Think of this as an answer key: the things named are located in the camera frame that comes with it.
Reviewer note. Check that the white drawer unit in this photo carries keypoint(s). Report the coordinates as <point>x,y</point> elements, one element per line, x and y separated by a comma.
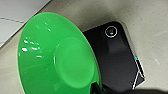
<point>16,16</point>

